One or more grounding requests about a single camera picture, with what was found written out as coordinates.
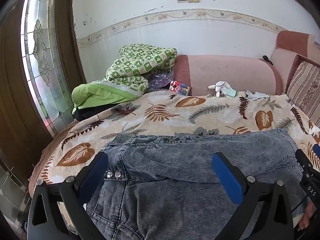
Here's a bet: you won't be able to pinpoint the dark cloth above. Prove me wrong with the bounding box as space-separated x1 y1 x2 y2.
74 103 118 122

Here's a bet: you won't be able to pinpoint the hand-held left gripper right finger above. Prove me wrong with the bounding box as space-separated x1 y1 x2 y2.
211 151 293 240

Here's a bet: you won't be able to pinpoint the pink sofa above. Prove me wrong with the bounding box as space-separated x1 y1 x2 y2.
172 30 320 128

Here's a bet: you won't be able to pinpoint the crumpled white glove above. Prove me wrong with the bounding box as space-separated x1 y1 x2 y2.
245 90 271 102

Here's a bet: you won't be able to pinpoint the striped cushion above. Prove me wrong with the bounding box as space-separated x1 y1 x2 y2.
285 61 320 128

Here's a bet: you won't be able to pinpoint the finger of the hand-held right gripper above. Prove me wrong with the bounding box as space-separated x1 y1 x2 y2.
295 143 320 174

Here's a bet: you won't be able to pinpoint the plain green pillow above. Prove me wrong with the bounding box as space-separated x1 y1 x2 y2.
72 80 141 115

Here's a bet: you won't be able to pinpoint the green checked quilt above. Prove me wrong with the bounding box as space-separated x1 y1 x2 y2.
106 44 178 97

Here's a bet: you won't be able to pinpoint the grey denim pants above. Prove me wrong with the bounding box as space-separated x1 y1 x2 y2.
86 129 310 240

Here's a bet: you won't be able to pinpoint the wooden door with glass panel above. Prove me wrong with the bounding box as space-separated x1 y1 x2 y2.
0 0 85 140

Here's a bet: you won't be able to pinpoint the leaf print blanket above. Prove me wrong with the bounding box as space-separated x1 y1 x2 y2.
29 90 320 205

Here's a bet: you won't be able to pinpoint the red snack packet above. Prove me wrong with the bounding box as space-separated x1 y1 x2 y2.
169 81 192 96

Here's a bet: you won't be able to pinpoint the person's right hand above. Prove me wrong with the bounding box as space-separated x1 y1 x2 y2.
297 200 317 231

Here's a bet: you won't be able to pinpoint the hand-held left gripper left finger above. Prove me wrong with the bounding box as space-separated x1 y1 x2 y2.
27 151 109 240

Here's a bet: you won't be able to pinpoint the purple plastic bag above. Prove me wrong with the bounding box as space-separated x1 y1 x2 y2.
149 72 175 90

